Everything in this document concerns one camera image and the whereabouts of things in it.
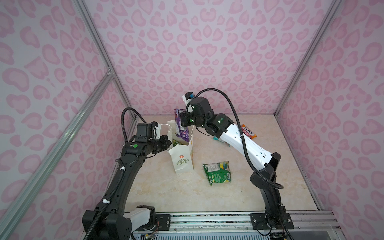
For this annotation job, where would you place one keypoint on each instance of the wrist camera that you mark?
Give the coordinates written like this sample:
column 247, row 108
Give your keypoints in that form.
column 146, row 132
column 187, row 97

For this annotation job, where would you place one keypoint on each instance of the green Fox's candy packet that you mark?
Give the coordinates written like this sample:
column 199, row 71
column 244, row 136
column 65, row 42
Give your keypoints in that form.
column 178, row 142

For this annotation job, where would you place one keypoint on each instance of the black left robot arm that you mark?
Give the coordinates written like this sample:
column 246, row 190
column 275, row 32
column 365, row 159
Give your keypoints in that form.
column 120, row 192

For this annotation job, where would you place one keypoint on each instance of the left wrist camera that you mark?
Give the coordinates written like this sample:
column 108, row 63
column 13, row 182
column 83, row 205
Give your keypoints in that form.
column 146, row 132

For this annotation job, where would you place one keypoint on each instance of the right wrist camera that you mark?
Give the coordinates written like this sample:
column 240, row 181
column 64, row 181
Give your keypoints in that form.
column 187, row 97

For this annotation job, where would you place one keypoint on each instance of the teal snack packet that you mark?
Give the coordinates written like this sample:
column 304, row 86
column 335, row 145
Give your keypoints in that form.
column 221, row 141

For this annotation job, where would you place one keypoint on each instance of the purple candy packet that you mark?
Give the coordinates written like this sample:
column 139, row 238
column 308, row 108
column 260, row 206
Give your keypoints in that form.
column 181, row 132

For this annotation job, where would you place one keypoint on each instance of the aluminium frame post right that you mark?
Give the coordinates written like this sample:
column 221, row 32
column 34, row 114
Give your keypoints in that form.
column 329, row 17

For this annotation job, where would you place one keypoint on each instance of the aluminium frame post left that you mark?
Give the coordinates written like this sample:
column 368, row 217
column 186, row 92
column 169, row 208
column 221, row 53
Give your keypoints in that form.
column 90, row 25

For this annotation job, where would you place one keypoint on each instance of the aluminium frame post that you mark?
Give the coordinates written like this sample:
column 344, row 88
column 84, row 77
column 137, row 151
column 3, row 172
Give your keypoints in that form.
column 329, row 17
column 90, row 25

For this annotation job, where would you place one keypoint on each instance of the green candy packet bottom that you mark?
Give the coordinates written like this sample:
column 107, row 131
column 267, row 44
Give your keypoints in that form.
column 218, row 173

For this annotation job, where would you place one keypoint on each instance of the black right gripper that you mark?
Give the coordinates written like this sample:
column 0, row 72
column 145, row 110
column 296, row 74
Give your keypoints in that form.
column 184, row 118

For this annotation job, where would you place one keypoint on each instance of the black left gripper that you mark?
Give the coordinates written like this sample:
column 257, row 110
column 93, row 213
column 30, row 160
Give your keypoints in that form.
column 166, row 145

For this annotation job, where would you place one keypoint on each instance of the aluminium diagonal frame bar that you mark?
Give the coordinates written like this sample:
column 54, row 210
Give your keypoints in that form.
column 21, row 204

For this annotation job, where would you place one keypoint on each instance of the red yellow candy packet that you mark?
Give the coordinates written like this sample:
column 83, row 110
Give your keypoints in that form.
column 248, row 132

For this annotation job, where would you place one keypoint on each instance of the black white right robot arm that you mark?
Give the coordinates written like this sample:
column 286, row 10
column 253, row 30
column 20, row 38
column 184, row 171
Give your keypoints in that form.
column 263, row 164

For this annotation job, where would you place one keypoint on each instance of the white paper bag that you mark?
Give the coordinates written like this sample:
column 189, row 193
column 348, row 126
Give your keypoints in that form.
column 182, row 156

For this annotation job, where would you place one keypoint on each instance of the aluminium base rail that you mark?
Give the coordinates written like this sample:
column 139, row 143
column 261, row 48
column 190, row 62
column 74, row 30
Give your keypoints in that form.
column 308, row 225

